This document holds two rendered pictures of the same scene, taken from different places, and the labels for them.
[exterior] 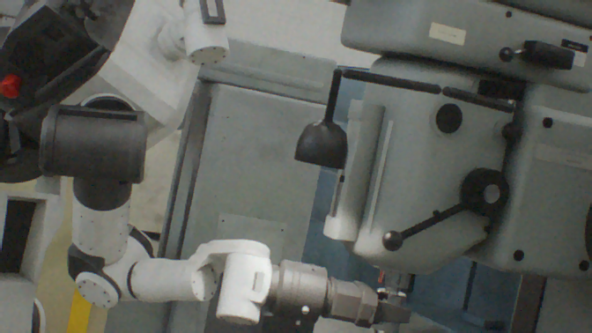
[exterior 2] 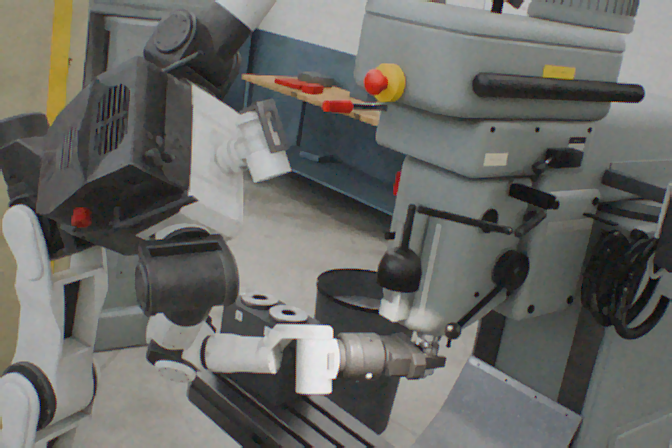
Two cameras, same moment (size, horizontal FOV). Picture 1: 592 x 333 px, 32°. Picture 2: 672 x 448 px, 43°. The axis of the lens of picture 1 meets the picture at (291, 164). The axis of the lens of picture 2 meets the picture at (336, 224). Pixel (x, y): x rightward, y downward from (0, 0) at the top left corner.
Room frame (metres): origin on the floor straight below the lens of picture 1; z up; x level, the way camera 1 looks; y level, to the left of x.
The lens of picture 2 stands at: (0.22, 0.48, 1.92)
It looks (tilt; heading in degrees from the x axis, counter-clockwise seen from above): 16 degrees down; 342
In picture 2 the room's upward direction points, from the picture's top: 10 degrees clockwise
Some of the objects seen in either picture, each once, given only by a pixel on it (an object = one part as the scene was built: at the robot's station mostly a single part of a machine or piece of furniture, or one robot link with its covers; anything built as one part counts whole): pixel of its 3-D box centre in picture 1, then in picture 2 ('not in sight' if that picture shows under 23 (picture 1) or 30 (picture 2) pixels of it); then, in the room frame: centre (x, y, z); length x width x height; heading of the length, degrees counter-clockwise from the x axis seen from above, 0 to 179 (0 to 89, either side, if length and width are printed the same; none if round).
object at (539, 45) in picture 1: (532, 55); (553, 160); (1.51, -0.31, 1.66); 0.12 x 0.04 x 0.04; 116
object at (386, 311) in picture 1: (391, 313); (431, 363); (1.58, -0.20, 1.24); 0.06 x 0.02 x 0.03; 97
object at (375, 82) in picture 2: not in sight; (377, 82); (1.50, 0.04, 1.76); 0.04 x 0.03 x 0.04; 26
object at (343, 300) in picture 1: (330, 299); (382, 357); (1.60, -0.10, 1.24); 0.13 x 0.12 x 0.10; 7
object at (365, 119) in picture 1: (353, 170); (404, 262); (1.56, -0.09, 1.45); 0.04 x 0.04 x 0.21; 26
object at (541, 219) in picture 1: (518, 185); (513, 235); (1.69, -0.37, 1.47); 0.24 x 0.19 x 0.26; 26
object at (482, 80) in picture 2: not in sight; (565, 89); (1.49, -0.29, 1.79); 0.45 x 0.04 x 0.04; 116
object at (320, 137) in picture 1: (323, 142); (400, 266); (1.44, -0.04, 1.48); 0.07 x 0.07 x 0.06
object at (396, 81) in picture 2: not in sight; (387, 82); (1.51, 0.01, 1.76); 0.06 x 0.02 x 0.06; 26
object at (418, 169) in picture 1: (421, 166); (450, 243); (1.61, -0.20, 1.47); 0.21 x 0.19 x 0.32; 26
